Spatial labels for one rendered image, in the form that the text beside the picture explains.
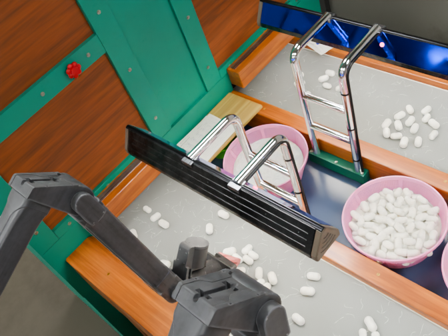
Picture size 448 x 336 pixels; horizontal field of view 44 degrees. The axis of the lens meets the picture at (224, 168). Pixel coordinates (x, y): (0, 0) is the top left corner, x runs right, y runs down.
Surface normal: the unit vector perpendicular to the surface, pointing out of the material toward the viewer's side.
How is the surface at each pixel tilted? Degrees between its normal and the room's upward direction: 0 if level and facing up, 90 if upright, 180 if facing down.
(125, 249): 85
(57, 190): 85
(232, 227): 0
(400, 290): 0
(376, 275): 0
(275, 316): 83
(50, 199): 85
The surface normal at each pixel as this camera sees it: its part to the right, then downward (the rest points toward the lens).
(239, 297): 0.15, -0.95
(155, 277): 0.58, 0.26
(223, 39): 0.72, 0.36
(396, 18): -0.60, 0.71
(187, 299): -0.63, -0.30
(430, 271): -0.29, -0.62
